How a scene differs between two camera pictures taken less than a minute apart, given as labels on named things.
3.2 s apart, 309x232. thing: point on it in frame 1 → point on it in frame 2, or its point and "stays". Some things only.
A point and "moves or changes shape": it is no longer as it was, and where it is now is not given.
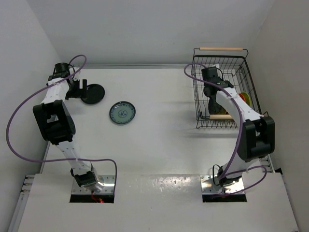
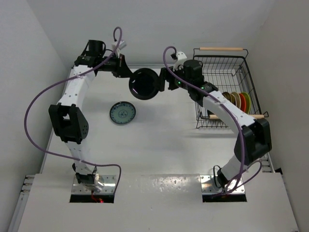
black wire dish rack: [233, 61] stays
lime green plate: [247, 98] stays
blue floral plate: [122, 112] stays
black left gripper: [79, 93] → [120, 69]
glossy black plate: [219, 110] moves or changes shape
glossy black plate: [95, 94] → [144, 83]
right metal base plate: [207, 186] stays
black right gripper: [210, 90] → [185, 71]
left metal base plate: [109, 182] stays
